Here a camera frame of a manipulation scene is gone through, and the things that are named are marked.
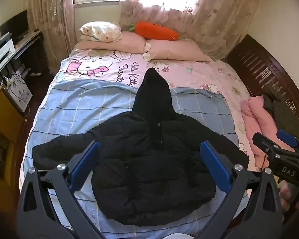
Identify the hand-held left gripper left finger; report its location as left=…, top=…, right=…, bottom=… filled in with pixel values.
left=17, top=141, right=101, bottom=239

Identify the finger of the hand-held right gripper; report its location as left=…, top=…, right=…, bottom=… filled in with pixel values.
left=276, top=129, right=299, bottom=152
left=253, top=132, right=296, bottom=163

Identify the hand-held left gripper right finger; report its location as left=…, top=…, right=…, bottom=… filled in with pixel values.
left=200, top=141, right=283, bottom=239

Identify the black puffer jacket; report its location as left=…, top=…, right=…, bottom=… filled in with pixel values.
left=32, top=68, right=250, bottom=227

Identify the person's right hand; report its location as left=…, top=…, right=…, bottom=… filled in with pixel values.
left=280, top=182, right=299, bottom=216

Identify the pink folded garment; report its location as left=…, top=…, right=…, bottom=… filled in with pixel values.
left=240, top=96, right=281, bottom=172

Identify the dark green garment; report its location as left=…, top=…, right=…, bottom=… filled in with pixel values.
left=263, top=85, right=299, bottom=140

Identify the blue plaid bed sheet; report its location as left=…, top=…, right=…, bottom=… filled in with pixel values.
left=19, top=81, right=240, bottom=239

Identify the pink cartoon bed sheet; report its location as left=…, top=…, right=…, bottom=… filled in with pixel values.
left=57, top=42, right=255, bottom=172

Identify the yellow wooden cabinet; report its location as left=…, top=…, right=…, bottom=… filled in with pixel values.
left=0, top=87, right=24, bottom=200

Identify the white floral computer case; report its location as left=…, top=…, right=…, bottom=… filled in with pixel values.
left=4, top=71, right=33, bottom=114

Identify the sheer floral curtain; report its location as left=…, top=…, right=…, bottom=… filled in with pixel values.
left=120, top=0, right=265, bottom=60

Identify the pink pillow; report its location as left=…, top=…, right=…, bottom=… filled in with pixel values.
left=143, top=38, right=212, bottom=63
left=76, top=31, right=151, bottom=54

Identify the white floral pillow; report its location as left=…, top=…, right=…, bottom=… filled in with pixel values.
left=79, top=21, right=122, bottom=42

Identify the dark desk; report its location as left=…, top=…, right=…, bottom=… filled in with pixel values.
left=0, top=30, right=44, bottom=85

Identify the white printer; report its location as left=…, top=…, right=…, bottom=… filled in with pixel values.
left=0, top=38, right=15, bottom=71

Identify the orange carrot plush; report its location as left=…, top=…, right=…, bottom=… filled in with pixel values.
left=128, top=22, right=179, bottom=41

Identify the grey flat device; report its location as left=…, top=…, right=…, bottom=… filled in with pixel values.
left=0, top=32, right=12, bottom=49

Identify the beige floral curtain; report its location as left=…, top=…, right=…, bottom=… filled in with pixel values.
left=25, top=0, right=80, bottom=68

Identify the black monitor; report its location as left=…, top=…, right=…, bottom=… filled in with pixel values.
left=0, top=10, right=29, bottom=39

